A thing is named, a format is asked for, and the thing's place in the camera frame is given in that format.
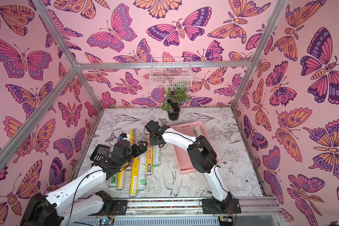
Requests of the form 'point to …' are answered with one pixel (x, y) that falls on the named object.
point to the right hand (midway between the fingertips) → (151, 143)
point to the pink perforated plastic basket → (182, 157)
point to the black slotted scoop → (99, 153)
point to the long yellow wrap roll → (131, 137)
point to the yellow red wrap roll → (149, 158)
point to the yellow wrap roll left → (120, 179)
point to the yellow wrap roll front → (134, 177)
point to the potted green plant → (178, 95)
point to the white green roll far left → (113, 183)
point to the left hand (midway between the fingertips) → (144, 144)
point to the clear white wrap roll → (197, 131)
